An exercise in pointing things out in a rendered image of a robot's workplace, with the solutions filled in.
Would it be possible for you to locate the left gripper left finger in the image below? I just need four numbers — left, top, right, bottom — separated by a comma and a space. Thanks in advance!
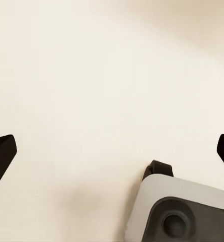
0, 134, 17, 180

